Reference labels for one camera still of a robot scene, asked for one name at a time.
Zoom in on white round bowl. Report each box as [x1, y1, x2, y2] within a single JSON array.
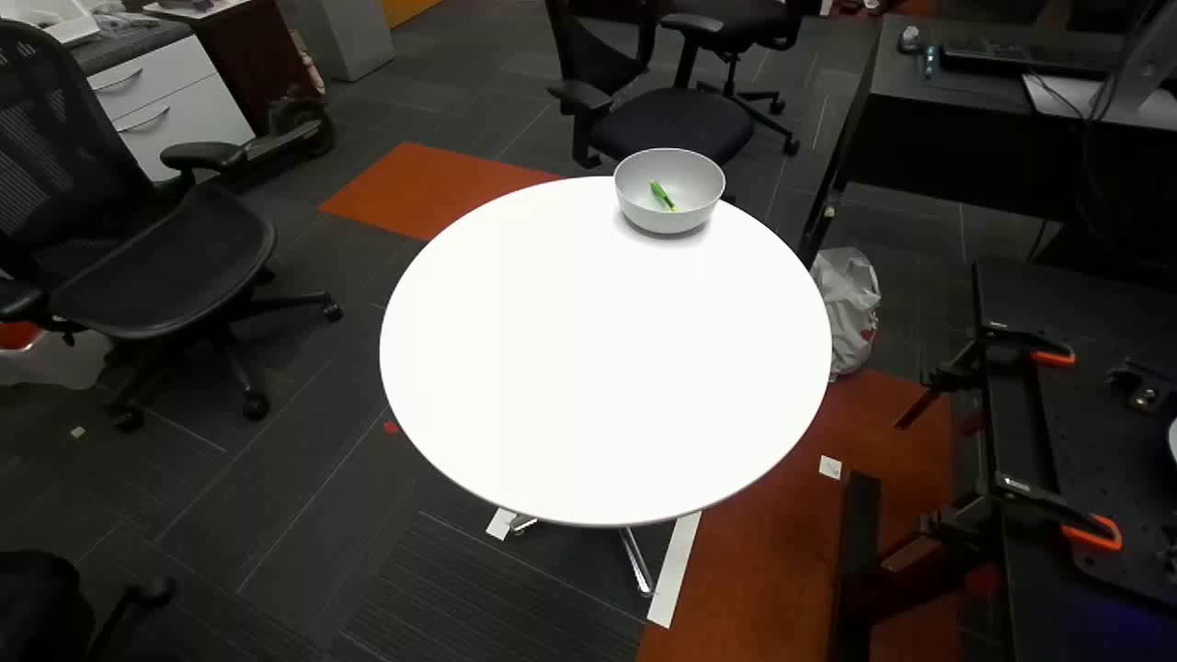
[[609, 144, 727, 240]]

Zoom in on white paper sheet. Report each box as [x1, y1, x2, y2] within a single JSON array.
[[1022, 71, 1177, 133]]

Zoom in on black padded office chair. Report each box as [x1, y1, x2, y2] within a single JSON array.
[[657, 0, 825, 158], [546, 0, 763, 174]]

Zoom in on white table base legs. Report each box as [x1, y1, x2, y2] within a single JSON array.
[[483, 508, 705, 632]]

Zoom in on orange-handled black clamp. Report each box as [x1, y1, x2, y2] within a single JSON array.
[[892, 318, 1083, 434], [916, 475, 1129, 571]]

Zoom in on grey metal cabinet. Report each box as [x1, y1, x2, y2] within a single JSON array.
[[287, 0, 398, 83]]

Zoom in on black office desk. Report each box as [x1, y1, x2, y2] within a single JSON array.
[[793, 11, 1177, 268]]

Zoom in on black keyboard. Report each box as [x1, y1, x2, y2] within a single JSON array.
[[933, 41, 1127, 82]]

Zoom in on white plastic bag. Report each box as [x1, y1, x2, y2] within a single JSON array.
[[810, 245, 881, 383]]

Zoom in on black stand post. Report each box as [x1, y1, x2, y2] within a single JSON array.
[[831, 475, 886, 662]]

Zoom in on black chair with armrest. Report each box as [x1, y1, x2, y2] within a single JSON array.
[[0, 548, 176, 662]]

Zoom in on black mesh office chair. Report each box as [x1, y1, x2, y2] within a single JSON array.
[[0, 13, 344, 434]]

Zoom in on white drawer cabinet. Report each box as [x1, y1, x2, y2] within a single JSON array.
[[70, 29, 260, 187]]

